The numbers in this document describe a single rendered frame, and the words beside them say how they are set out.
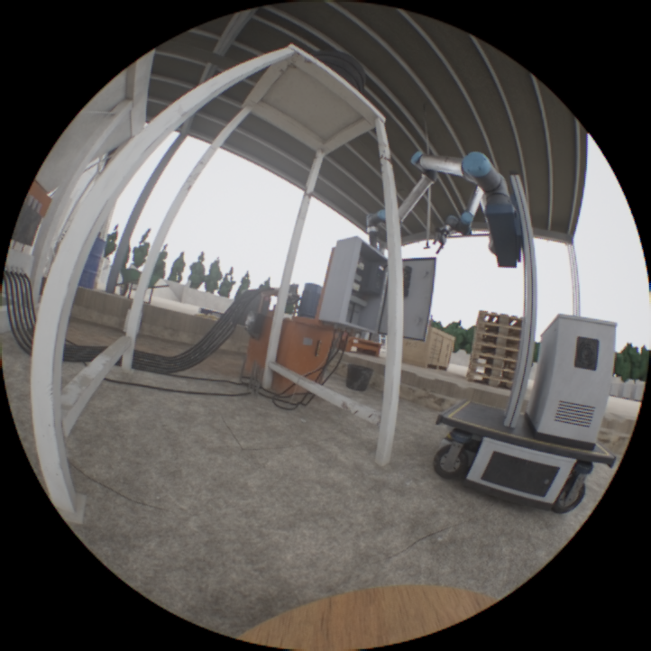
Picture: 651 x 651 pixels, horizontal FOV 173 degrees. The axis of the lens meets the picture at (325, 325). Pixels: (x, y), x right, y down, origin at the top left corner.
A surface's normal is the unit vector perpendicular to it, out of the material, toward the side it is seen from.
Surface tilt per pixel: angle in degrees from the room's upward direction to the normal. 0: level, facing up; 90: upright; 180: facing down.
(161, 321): 90
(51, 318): 80
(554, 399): 90
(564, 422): 90
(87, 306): 90
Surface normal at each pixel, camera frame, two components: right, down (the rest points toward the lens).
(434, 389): -0.73, -0.20
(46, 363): 0.67, -0.05
